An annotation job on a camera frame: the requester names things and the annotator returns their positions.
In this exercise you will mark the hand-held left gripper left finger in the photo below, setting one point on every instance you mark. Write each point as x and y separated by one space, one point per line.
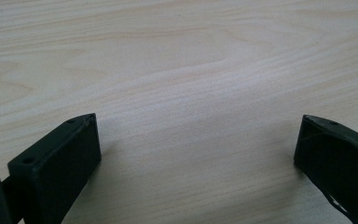
59 165

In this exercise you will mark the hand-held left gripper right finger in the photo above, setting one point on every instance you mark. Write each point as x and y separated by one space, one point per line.
335 155

